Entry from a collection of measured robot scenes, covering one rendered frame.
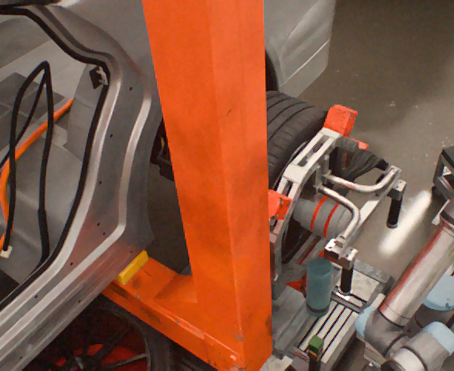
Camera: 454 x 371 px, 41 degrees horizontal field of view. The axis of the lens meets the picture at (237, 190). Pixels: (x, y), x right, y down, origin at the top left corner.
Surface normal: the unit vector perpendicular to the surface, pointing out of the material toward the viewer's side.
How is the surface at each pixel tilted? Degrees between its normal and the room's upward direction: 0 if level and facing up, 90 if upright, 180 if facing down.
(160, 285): 0
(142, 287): 0
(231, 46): 90
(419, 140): 0
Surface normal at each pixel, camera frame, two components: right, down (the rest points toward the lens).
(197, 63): -0.58, 0.61
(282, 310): -0.06, -0.69
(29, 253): -0.19, -0.52
